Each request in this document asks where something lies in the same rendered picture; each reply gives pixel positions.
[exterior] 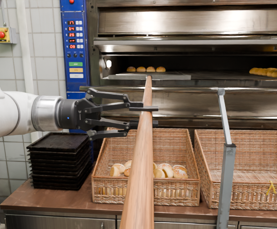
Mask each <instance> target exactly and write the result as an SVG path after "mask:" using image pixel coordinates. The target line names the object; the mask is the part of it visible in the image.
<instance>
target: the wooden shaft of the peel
mask: <svg viewBox="0 0 277 229"><path fill-rule="evenodd" d="M143 105H144V106H152V77H151V76H147V79H146V85H145V90H144V95H143ZM119 229H154V204H153V125H152V111H141V112H140V118H139V123H138V129H137V134H136V140H135V145H134V152H133V156H132V162H131V167H130V172H129V179H128V184H127V189H126V195H125V200H124V206H123V211H122V217H121V222H120V227H119Z"/></svg>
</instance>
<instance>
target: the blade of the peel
mask: <svg viewBox="0 0 277 229"><path fill-rule="evenodd" d="M146 76H147V75H139V74H116V75H109V79H133V80H146V79H147V78H146ZM190 79H191V75H152V80H190Z"/></svg>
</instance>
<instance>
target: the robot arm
mask: <svg viewBox="0 0 277 229"><path fill-rule="evenodd" d="M1 2H2V0H0V7H1ZM86 92H87V94H86V96H85V97H84V98H82V99H64V98H63V97H61V96H45V95H42V96H39V95H34V94H30V93H25V92H18V91H2V90H1V89H0V137H3V136H10V135H24V134H28V133H32V132H36V131H41V132H45V131H50V132H60V131H62V130H63V129H81V130H83V131H86V132H87V134H88V136H89V141H93V140H95V139H98V138H113V137H126V136H127V134H128V132H129V130H131V129H138V124H139V120H132V119H131V120H130V122H129V123H128V122H123V121H117V120H111V119H105V118H102V117H100V112H101V111H106V110H116V109H123V108H129V111H158V106H144V105H143V102H132V101H130V100H129V98H128V95H127V94H121V93H112V92H104V91H97V90H95V89H93V88H89V89H87V90H86ZM94 97H98V98H106V99H114V100H123V102H118V103H111V104H101V105H97V104H96V103H94V102H93V101H92V100H90V98H94ZM96 125H98V126H108V127H113V128H119V130H105V131H98V132H96V131H95V130H91V129H92V128H93V127H95V126H96Z"/></svg>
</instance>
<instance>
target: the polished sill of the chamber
mask: <svg viewBox="0 0 277 229"><path fill-rule="evenodd" d="M100 85H146V80H133V79H100ZM152 85H165V86H275V87H277V80H227V79H190V80H152Z"/></svg>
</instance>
